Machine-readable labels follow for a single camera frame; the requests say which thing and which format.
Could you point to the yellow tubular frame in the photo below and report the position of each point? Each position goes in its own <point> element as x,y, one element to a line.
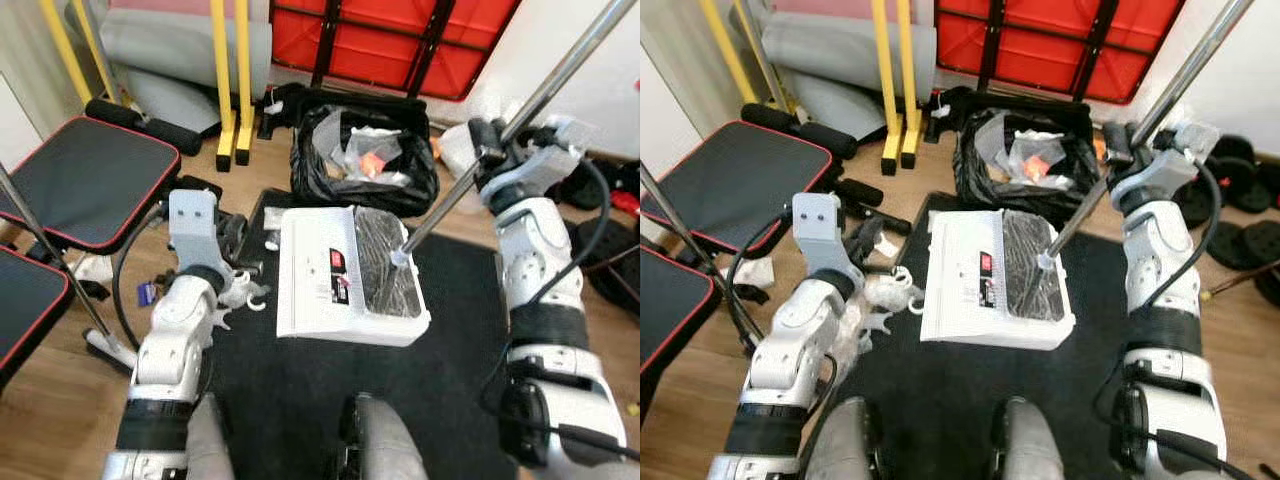
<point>217,80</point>
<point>243,80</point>
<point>881,80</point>
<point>909,80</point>

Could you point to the orange printed wrapper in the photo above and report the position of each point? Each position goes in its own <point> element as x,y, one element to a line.
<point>1035,167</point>
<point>372,165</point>

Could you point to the black plastic trash bag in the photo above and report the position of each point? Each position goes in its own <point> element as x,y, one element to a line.
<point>310,180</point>
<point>975,190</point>

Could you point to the grey left robot leg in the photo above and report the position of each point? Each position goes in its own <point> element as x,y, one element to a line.
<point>845,440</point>
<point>210,440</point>

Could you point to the blue ridged plastic item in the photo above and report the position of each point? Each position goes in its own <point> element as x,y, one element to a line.
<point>149,293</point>

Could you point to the grey rolled vinyl mat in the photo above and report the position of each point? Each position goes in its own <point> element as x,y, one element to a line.
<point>170,50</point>
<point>830,50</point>

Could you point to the black red-trimmed exercise bench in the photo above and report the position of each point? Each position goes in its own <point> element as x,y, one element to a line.
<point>90,180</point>
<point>750,180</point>

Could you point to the red folding table brown frame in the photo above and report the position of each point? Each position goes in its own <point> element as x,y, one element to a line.
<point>1050,40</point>
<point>390,40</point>

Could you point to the thin stick with yellow tip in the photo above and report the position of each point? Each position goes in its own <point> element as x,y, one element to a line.
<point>1240,283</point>

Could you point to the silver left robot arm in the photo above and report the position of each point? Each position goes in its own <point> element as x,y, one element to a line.
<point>800,340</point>
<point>170,340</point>

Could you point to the white plastic sheet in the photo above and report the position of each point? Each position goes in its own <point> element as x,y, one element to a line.
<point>455,150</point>

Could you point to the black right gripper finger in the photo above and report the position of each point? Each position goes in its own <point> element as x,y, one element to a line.
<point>1120,146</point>
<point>486,142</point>

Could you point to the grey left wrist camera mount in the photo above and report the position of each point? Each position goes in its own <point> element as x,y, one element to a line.
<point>815,230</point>
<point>190,225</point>

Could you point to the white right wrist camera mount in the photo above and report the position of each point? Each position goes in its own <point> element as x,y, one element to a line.
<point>1150,185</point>
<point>520,180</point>

